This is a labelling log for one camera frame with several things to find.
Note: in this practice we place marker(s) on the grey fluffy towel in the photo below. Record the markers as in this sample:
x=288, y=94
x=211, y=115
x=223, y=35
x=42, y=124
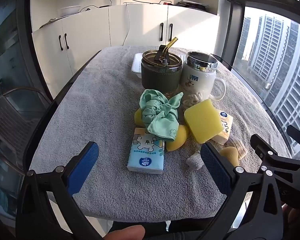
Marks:
x=102, y=105

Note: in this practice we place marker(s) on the high-rise buildings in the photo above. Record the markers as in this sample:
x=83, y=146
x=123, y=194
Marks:
x=277, y=62

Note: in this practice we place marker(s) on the black window frame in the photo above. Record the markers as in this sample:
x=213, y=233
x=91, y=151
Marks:
x=233, y=25
x=27, y=42

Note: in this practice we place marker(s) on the dark green glass cup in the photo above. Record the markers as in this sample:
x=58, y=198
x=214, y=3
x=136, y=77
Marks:
x=161, y=75

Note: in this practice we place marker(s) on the yellow square sponge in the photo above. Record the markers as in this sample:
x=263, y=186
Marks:
x=202, y=121

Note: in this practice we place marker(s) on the person's right hand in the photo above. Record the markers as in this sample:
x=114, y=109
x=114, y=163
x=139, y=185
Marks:
x=298, y=217

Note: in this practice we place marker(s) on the stack of papers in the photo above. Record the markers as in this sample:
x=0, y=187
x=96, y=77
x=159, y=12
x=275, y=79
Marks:
x=192, y=4

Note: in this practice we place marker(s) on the white cabinet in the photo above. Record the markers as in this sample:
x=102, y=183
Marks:
x=95, y=35

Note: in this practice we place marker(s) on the white mug with chrome lid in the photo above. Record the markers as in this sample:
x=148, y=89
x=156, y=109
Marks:
x=198, y=85

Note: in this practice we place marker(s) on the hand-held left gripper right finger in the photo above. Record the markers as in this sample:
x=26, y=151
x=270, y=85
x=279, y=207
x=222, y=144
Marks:
x=215, y=170

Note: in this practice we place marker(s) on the white ribbed plastic tray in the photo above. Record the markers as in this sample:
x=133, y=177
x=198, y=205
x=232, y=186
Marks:
x=136, y=63

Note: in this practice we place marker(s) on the blue tissue packet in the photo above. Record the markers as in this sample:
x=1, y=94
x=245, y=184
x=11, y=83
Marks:
x=146, y=155

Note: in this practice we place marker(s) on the green fabric scrunchie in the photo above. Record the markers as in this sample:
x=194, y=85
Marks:
x=157, y=112

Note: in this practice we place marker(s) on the tan gourd-shaped makeup sponge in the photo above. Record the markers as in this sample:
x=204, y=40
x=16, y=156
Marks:
x=230, y=155

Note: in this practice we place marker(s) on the yellow teardrop makeup sponge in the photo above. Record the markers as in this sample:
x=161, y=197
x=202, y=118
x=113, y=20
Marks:
x=138, y=117
x=176, y=140

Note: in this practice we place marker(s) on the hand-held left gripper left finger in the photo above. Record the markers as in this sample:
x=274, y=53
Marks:
x=86, y=165

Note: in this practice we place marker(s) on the dark woven chair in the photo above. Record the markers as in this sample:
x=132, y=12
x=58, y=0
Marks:
x=12, y=120

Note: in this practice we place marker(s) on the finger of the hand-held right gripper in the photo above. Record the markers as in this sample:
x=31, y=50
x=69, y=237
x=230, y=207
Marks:
x=263, y=143
x=298, y=133

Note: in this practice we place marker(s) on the yellow tissue packet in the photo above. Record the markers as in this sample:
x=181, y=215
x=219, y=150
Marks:
x=226, y=125

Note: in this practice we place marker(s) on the person's left hand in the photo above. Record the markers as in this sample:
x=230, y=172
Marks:
x=123, y=233

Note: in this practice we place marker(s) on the white bowl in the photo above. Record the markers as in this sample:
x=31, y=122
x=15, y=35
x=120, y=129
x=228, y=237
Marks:
x=68, y=11

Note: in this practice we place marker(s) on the yellow glass straw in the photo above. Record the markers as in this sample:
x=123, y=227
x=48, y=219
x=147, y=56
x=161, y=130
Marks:
x=170, y=45

